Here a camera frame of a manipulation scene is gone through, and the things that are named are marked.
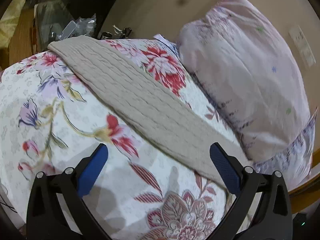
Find floral bed sheet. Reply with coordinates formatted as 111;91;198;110
0;33;251;240

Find beige cable-knit sweater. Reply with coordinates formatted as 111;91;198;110
48;36;248;194

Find cluttered bedside items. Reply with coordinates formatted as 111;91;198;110
34;0;132;50

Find pink floral left pillow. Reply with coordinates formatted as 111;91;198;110
178;0;317;190

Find wooden bed frame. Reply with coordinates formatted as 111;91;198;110
289;149;319;214

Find white wall switch plate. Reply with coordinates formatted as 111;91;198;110
289;25;316;69

